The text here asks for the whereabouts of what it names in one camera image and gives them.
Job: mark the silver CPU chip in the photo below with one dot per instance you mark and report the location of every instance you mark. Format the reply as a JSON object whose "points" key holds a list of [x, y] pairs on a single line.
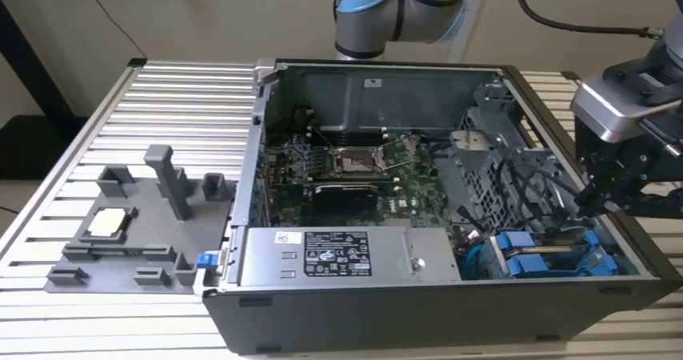
{"points": [[108, 221]]}

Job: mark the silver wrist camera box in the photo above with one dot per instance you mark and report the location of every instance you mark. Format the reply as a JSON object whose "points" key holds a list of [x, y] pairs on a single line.
{"points": [[603, 104]]}

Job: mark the black open PC case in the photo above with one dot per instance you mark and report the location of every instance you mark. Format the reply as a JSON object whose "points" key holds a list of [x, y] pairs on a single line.
{"points": [[406, 320]]}

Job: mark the black desk frame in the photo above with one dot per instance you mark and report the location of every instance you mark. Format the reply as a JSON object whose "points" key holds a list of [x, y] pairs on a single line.
{"points": [[32, 96]]}

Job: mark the black table corner cap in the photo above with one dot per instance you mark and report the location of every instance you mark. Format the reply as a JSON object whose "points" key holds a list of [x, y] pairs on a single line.
{"points": [[571, 76], [137, 61]]}

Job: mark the black graphics card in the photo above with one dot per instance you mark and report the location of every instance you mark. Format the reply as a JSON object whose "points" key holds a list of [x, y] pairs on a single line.
{"points": [[342, 206]]}

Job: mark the blue case latch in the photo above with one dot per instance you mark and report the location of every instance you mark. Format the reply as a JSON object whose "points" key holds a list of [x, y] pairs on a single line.
{"points": [[205, 261]]}

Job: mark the grey parts rack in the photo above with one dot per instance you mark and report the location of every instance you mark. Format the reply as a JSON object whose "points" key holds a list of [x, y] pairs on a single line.
{"points": [[155, 232]]}

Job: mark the silver power supply unit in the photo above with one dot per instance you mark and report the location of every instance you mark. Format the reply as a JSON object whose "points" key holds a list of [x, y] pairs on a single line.
{"points": [[350, 256]]}

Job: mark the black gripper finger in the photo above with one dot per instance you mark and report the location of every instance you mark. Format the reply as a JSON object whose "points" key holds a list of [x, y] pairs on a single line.
{"points": [[598, 198], [651, 205]]}

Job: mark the grey metal disk bay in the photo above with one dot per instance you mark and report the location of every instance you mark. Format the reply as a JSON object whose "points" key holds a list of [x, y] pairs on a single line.
{"points": [[480, 192]]}

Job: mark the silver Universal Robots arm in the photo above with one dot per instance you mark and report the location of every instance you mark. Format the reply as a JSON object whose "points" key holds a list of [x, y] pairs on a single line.
{"points": [[368, 24]]}

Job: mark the green motherboard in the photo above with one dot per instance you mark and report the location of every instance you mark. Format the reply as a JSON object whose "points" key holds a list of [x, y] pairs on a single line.
{"points": [[422, 200]]}

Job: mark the CPU socket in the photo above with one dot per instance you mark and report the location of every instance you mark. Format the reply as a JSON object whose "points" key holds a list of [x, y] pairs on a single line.
{"points": [[355, 161]]}

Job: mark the hard disk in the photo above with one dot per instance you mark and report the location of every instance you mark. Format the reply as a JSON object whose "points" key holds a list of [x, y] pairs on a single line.
{"points": [[526, 266], [515, 241]]}

